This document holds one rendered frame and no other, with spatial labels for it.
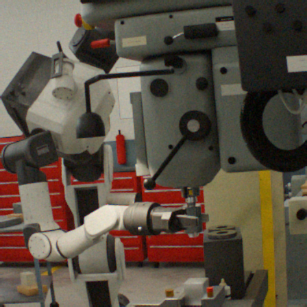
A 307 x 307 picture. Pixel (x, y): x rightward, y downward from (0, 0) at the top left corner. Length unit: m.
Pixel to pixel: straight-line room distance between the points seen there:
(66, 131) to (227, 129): 0.62
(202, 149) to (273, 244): 1.91
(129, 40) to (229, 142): 0.33
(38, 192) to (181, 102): 0.58
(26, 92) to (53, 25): 9.71
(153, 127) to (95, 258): 0.86
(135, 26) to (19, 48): 10.48
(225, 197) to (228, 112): 1.92
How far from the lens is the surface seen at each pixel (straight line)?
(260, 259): 3.41
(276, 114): 1.47
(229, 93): 1.48
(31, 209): 1.90
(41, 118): 1.97
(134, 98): 1.64
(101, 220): 1.73
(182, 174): 1.55
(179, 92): 1.53
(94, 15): 1.57
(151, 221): 1.67
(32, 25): 11.92
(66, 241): 1.84
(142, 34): 1.54
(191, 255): 6.37
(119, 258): 2.31
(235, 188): 3.37
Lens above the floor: 1.47
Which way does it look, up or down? 3 degrees down
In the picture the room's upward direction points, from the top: 5 degrees counter-clockwise
